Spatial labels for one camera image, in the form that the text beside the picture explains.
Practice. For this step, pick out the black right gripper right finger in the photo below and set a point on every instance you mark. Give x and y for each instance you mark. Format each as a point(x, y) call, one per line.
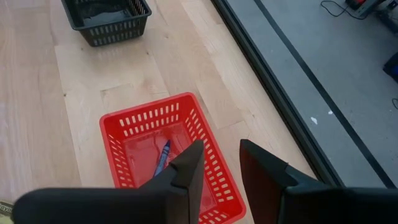
point(311, 205)

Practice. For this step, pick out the black plastic basket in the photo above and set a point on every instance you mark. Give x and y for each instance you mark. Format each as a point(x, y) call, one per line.
point(115, 35)

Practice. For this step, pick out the red and black tool case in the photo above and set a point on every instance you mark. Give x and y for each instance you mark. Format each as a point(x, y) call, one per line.
point(354, 2)

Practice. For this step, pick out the red plastic basket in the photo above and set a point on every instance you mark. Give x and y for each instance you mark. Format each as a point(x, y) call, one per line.
point(136, 161)

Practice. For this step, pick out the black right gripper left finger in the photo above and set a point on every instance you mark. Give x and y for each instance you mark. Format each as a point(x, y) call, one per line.
point(124, 205)

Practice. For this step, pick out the blue crayon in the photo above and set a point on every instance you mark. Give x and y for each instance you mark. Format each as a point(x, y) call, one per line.
point(163, 157)

